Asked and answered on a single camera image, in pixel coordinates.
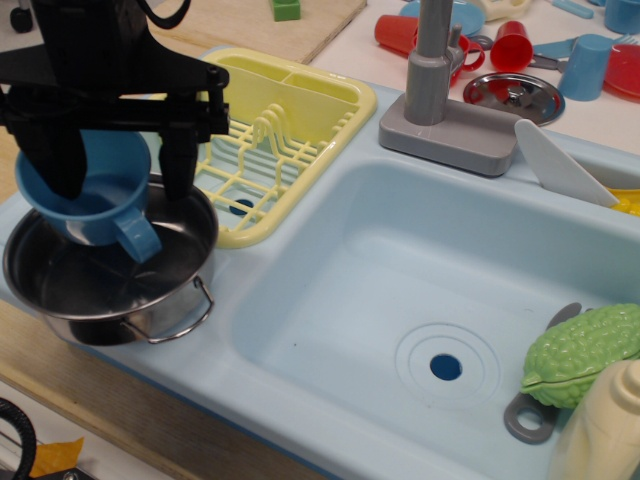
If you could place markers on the cream plastic bottle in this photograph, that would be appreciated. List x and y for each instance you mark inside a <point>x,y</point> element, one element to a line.
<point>601,438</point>

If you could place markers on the blue plastic cup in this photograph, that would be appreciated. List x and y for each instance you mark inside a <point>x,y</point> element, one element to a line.
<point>111,206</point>

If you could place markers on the black caster wheel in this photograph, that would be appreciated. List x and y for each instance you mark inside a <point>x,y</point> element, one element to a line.
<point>20,17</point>

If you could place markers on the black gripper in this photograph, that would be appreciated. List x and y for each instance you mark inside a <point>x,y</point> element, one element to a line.
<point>87,86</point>

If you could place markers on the stainless steel pot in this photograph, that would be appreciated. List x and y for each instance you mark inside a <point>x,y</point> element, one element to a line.
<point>99,296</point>

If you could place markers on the yellow toy item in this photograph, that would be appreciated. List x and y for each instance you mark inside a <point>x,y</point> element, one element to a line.
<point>628,201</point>

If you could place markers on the yellow dish rack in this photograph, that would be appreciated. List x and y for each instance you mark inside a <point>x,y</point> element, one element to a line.
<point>288,123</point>

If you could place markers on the red cup upright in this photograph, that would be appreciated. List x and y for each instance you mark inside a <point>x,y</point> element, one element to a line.
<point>512,50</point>

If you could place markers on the cream plastic item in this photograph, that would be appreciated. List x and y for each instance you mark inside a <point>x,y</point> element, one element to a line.
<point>503,9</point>

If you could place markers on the light blue toy sink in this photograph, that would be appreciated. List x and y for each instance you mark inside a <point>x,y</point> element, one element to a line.
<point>378,333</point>

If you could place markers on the steel pot lid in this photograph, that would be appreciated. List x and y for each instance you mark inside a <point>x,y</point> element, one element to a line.
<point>524,95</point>

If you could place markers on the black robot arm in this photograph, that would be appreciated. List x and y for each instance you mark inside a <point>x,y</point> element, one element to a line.
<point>114,24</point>

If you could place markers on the blue plate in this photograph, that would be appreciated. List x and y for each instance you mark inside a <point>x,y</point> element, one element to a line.
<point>468,15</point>

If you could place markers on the green bitter melon toy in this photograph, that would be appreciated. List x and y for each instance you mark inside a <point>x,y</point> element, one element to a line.
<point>563,363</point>

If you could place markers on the blue cup overturned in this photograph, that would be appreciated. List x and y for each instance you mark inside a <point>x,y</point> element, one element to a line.
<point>584,74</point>

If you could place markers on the green toy block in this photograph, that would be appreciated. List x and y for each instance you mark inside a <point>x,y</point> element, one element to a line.
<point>286,10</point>

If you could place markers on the orange tape piece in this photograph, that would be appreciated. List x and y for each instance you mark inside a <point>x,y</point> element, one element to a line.
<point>56,457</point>

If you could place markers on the blue cup top right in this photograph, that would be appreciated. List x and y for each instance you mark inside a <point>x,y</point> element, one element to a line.
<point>622,16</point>

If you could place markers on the white plastic spatula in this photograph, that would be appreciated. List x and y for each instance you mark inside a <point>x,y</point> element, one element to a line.
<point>556,170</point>

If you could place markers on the grey toy faucet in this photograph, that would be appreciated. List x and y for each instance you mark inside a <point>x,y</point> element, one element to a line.
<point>425,123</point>

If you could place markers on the red cup left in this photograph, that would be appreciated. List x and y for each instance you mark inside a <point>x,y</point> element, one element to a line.
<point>397,33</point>

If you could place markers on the red mug with handle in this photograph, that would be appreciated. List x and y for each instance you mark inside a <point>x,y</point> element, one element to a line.
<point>473,60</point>

